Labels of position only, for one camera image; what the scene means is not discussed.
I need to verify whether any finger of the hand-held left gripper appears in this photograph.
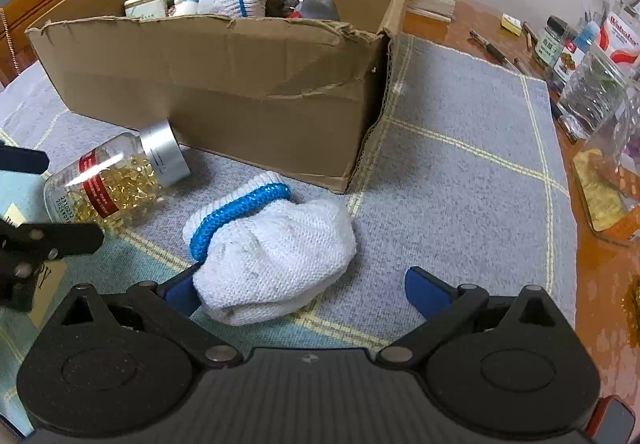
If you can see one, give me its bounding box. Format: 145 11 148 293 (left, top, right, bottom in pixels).
0 146 49 175
0 221 106 315

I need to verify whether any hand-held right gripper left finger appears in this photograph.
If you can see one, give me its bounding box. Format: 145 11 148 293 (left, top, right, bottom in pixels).
47 266 243 368

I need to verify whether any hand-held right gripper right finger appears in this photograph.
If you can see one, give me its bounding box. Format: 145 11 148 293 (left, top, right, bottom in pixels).
376 267 573 367

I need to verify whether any beige small carton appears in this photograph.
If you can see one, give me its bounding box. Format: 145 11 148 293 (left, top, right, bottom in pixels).
0 201 31 229

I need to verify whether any yellow capsule bottle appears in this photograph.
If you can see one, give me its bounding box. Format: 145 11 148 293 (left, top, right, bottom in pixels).
43 120 192 231

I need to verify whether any brown cardboard box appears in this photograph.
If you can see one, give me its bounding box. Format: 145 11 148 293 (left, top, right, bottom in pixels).
25 0 416 195

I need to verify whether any green tissue packet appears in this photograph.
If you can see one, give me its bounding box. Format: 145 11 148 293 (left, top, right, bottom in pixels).
124 0 167 19

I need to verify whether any blue grey checked blanket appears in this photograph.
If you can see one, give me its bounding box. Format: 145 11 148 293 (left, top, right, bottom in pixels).
0 31 576 425

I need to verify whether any gold ornament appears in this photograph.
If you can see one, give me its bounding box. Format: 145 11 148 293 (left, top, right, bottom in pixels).
621 274 640 325

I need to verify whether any large black lid jar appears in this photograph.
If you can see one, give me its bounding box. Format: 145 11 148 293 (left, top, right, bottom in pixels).
571 84 640 247

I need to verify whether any red case phone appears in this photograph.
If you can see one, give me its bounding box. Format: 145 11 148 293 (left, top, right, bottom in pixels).
586 395 637 444

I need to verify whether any clear water bottle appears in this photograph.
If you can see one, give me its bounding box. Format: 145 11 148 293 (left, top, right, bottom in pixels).
556 6 640 141

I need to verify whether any pink bead chain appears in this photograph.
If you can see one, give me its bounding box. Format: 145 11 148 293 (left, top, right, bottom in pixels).
1 8 23 74

